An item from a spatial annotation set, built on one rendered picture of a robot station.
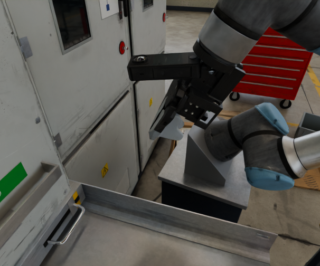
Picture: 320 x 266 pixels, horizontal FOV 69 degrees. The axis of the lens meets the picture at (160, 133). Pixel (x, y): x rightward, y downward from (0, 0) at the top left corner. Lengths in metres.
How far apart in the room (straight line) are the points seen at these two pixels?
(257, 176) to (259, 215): 1.13
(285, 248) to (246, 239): 1.10
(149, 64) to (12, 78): 0.22
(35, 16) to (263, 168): 0.70
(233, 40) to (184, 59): 0.08
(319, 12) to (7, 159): 0.49
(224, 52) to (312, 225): 1.66
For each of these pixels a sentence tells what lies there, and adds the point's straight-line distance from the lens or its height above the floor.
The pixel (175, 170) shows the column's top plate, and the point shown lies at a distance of 0.88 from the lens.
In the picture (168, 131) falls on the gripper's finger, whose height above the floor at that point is 1.13.
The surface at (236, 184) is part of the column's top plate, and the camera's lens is 0.88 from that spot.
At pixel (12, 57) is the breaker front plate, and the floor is 1.27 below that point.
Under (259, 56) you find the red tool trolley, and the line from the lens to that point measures 2.68.
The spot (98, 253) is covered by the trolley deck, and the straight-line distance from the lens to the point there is 0.62.
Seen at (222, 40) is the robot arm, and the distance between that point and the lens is 0.33.
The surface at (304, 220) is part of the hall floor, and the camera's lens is 1.90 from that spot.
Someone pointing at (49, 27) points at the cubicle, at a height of 1.23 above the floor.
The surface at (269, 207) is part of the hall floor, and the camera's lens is 1.86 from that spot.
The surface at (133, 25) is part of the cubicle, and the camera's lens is 1.29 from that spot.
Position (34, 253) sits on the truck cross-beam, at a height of 0.91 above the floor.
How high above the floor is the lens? 1.39
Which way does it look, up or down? 38 degrees down
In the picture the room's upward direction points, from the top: straight up
